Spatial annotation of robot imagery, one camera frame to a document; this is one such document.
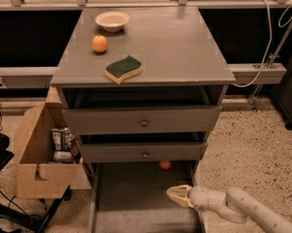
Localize grey top drawer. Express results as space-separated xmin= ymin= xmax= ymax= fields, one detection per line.
xmin=63 ymin=106 xmax=221 ymax=135

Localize black chair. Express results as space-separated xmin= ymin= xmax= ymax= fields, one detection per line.
xmin=0 ymin=133 xmax=71 ymax=233

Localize white cable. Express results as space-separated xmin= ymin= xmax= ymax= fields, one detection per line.
xmin=232 ymin=0 xmax=292 ymax=88

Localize grey wooden drawer cabinet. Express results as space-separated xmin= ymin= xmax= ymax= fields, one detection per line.
xmin=51 ymin=7 xmax=235 ymax=165

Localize grey middle drawer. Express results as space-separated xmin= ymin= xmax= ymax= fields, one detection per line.
xmin=79 ymin=142 xmax=208 ymax=163

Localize grey open bottom drawer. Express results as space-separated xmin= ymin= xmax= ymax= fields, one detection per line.
xmin=88 ymin=161 xmax=205 ymax=233

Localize snack packages in box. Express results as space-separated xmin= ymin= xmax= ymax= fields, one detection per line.
xmin=51 ymin=127 xmax=80 ymax=163

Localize dark cabinet at right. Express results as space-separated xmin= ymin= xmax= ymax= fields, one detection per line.
xmin=272 ymin=55 xmax=292 ymax=130

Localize orange fruit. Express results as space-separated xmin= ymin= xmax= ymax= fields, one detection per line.
xmin=92 ymin=35 xmax=108 ymax=52

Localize brown cardboard box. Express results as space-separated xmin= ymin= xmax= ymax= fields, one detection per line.
xmin=14 ymin=87 xmax=91 ymax=199

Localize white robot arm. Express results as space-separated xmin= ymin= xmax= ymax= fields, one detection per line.
xmin=167 ymin=184 xmax=292 ymax=233

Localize red apple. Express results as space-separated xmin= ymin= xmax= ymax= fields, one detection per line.
xmin=158 ymin=160 xmax=172 ymax=171

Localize grey metal rail frame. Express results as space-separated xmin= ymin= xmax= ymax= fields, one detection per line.
xmin=0 ymin=0 xmax=292 ymax=89

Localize white bowl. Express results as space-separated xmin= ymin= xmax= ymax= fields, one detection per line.
xmin=95 ymin=12 xmax=130 ymax=33

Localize green yellow sponge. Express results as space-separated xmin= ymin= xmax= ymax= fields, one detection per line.
xmin=105 ymin=55 xmax=143 ymax=84

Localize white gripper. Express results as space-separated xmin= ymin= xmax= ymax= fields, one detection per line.
xmin=167 ymin=184 xmax=226 ymax=212

